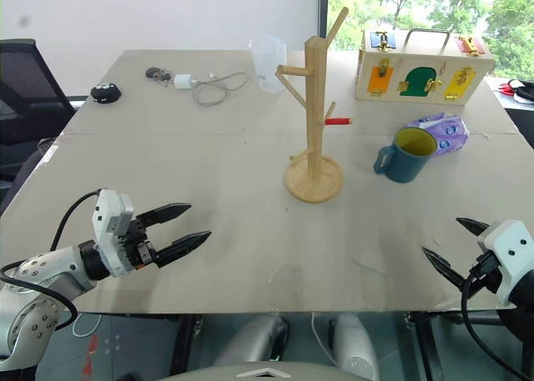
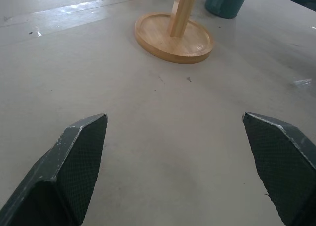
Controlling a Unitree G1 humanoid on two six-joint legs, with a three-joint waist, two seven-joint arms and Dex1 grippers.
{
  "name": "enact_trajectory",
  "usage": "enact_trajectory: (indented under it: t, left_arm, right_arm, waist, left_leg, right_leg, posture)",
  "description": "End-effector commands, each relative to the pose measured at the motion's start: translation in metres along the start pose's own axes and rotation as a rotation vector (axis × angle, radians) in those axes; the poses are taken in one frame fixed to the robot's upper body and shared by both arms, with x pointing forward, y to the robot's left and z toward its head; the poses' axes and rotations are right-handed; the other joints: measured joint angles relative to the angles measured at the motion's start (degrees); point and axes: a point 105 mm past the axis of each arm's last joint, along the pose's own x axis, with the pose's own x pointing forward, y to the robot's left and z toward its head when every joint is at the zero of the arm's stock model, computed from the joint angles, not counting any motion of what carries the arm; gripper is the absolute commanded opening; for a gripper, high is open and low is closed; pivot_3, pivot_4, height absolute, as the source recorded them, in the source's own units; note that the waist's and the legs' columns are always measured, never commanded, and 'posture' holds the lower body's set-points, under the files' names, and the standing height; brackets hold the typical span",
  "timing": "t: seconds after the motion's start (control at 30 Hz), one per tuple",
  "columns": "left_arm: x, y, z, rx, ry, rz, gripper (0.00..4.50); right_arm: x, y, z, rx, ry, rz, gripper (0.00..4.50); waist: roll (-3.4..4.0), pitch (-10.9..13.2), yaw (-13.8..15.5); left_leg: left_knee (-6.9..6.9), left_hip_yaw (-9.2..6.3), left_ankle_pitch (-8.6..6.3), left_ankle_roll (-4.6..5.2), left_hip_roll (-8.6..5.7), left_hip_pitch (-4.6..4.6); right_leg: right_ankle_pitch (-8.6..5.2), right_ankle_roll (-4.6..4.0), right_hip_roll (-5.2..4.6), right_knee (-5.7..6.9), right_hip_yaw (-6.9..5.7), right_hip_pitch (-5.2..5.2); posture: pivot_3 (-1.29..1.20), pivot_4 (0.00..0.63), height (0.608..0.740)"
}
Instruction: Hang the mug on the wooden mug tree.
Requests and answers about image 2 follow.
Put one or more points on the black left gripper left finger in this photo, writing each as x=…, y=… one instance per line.
x=71, y=166

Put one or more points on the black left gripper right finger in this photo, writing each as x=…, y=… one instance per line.
x=284, y=166

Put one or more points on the wooden stand with round base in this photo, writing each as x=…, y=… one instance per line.
x=172, y=36

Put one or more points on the dark green cup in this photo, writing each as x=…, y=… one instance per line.
x=225, y=2

